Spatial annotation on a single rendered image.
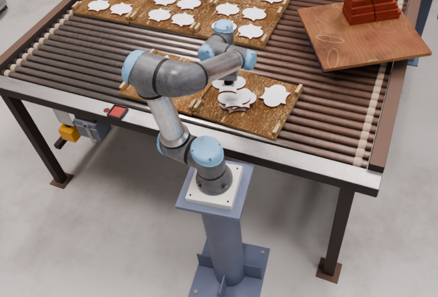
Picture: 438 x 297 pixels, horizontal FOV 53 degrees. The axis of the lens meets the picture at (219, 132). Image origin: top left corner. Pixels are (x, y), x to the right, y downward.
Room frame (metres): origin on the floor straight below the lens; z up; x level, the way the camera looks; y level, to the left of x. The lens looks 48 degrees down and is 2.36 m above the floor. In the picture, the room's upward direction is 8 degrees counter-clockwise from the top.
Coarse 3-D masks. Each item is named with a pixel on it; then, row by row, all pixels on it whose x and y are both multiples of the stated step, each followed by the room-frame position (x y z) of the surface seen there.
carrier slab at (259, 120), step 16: (256, 80) 1.58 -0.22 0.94; (272, 80) 1.56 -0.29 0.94; (208, 96) 1.51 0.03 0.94; (256, 96) 1.47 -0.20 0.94; (288, 96) 1.44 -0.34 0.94; (208, 112) 1.41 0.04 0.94; (224, 112) 1.39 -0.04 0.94; (240, 112) 1.38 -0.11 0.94; (256, 112) 1.37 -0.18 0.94; (272, 112) 1.35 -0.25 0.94; (288, 112) 1.34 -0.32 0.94; (240, 128) 1.29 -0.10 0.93; (256, 128) 1.27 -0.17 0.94; (272, 128) 1.26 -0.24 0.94
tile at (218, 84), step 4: (216, 80) 1.46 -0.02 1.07; (220, 80) 1.46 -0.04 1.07; (240, 80) 1.44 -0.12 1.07; (244, 80) 1.44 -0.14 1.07; (212, 84) 1.44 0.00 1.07; (216, 84) 1.44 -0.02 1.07; (220, 84) 1.43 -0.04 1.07; (224, 84) 1.43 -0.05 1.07; (232, 84) 1.42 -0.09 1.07; (236, 84) 1.42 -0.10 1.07; (240, 84) 1.42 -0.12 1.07; (244, 84) 1.41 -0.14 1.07; (216, 88) 1.42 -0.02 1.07; (220, 88) 1.41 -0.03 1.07; (224, 88) 1.41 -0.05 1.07; (228, 88) 1.40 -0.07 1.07; (232, 88) 1.40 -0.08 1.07; (236, 88) 1.40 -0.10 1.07; (240, 88) 1.40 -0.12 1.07; (220, 92) 1.39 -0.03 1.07; (236, 92) 1.37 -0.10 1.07
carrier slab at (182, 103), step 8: (168, 56) 1.86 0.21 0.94; (176, 56) 1.85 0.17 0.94; (128, 88) 1.65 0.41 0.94; (208, 88) 1.57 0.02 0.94; (128, 96) 1.60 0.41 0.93; (136, 96) 1.58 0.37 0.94; (184, 96) 1.53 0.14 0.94; (192, 96) 1.53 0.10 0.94; (200, 96) 1.52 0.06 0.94; (176, 104) 1.49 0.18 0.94; (184, 104) 1.48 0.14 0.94; (184, 112) 1.43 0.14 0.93; (192, 112) 1.43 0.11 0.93
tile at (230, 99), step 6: (240, 90) 1.48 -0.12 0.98; (222, 96) 1.45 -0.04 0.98; (228, 96) 1.44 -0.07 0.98; (234, 96) 1.44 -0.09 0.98; (240, 96) 1.43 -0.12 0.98; (246, 96) 1.43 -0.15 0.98; (222, 102) 1.41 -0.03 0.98; (228, 102) 1.41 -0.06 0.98; (234, 102) 1.40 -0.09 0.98; (240, 102) 1.40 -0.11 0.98; (246, 102) 1.39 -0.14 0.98
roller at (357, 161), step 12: (12, 72) 1.92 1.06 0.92; (36, 84) 1.82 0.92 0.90; (48, 84) 1.79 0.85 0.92; (60, 84) 1.77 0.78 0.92; (96, 96) 1.64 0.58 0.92; (108, 96) 1.63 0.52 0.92; (132, 108) 1.53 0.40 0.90; (144, 108) 1.51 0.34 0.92; (192, 120) 1.39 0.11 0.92; (204, 120) 1.37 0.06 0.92; (228, 132) 1.29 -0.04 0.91; (240, 132) 1.27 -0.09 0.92; (276, 144) 1.19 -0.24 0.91; (288, 144) 1.17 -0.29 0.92; (300, 144) 1.16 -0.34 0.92; (324, 156) 1.09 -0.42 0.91; (336, 156) 1.07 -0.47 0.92; (348, 156) 1.06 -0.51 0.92
